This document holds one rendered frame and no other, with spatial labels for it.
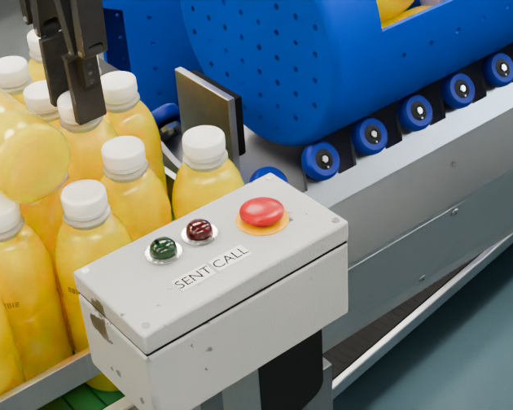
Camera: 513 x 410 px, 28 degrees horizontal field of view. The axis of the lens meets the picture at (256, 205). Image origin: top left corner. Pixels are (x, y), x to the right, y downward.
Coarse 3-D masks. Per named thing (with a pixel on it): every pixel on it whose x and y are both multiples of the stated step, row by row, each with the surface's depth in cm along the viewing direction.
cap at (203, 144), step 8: (192, 128) 94; (200, 128) 94; (208, 128) 93; (216, 128) 93; (184, 136) 93; (192, 136) 93; (200, 136) 92; (208, 136) 92; (216, 136) 92; (224, 136) 92; (184, 144) 92; (192, 144) 91; (200, 144) 91; (208, 144) 91; (216, 144) 91; (224, 144) 92; (184, 152) 93; (192, 152) 92; (200, 152) 91; (208, 152) 91; (216, 152) 92; (224, 152) 93; (192, 160) 92; (200, 160) 92; (208, 160) 92; (216, 160) 92
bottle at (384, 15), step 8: (376, 0) 111; (384, 0) 112; (392, 0) 112; (400, 0) 113; (408, 0) 114; (384, 8) 112; (392, 8) 113; (400, 8) 114; (384, 16) 113; (392, 16) 114
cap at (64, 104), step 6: (60, 96) 96; (66, 96) 96; (60, 102) 95; (66, 102) 95; (60, 108) 95; (66, 108) 94; (60, 114) 95; (66, 114) 95; (72, 114) 94; (66, 120) 95; (72, 120) 95
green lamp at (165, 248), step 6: (156, 240) 80; (162, 240) 80; (168, 240) 80; (150, 246) 79; (156, 246) 79; (162, 246) 79; (168, 246) 79; (174, 246) 79; (150, 252) 79; (156, 252) 79; (162, 252) 79; (168, 252) 79; (174, 252) 79; (156, 258) 79; (162, 258) 79; (168, 258) 79
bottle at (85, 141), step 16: (64, 128) 96; (80, 128) 95; (96, 128) 96; (112, 128) 99; (80, 144) 96; (96, 144) 96; (80, 160) 96; (96, 160) 96; (80, 176) 96; (96, 176) 97
